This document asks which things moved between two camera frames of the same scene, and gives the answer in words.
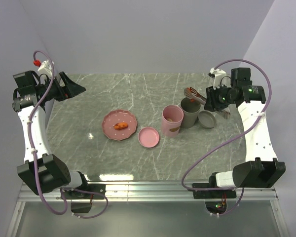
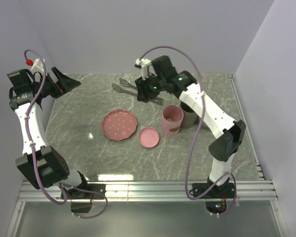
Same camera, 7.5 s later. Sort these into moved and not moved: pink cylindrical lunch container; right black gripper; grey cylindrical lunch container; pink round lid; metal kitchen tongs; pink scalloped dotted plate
Moved: metal kitchen tongs; right black gripper
Not moved: pink round lid; pink cylindrical lunch container; grey cylindrical lunch container; pink scalloped dotted plate
